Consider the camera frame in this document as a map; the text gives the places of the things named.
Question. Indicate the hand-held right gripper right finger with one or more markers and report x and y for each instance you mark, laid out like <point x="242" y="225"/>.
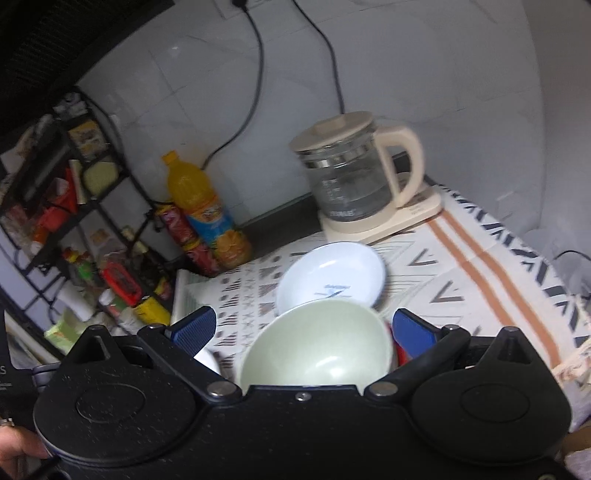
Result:
<point x="413" y="332"/>

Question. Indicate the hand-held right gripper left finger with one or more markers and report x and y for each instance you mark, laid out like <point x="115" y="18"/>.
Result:
<point x="194" y="330"/>

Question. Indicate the pale green bowl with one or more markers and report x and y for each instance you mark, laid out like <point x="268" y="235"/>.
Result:
<point x="318" y="341"/>

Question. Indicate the small white printed plate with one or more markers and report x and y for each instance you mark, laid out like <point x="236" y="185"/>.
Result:
<point x="323" y="267"/>

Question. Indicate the person's left hand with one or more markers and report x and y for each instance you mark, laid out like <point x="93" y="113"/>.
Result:
<point x="18" y="442"/>

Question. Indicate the green cardboard box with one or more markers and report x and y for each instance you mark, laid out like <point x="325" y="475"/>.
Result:
<point x="69" y="332"/>

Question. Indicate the patterned fringed table cloth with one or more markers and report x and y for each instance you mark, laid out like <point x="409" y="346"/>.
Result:
<point x="461" y="277"/>

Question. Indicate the cream kettle base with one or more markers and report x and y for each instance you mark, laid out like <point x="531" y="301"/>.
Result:
<point x="369" y="230"/>

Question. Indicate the orange juice bottle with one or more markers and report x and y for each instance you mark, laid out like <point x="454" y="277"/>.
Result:
<point x="203" y="203"/>

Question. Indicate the glass electric kettle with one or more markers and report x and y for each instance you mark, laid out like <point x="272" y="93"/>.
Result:
<point x="351" y="184"/>

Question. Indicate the yellow sponge pack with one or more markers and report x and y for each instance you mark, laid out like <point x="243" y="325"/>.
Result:
<point x="101" y="177"/>

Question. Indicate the black metal storage rack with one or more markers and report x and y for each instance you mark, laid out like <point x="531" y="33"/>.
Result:
<point x="115" y="152"/>

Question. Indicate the black power plug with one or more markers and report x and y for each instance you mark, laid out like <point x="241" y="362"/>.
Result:
<point x="238" y="2"/>

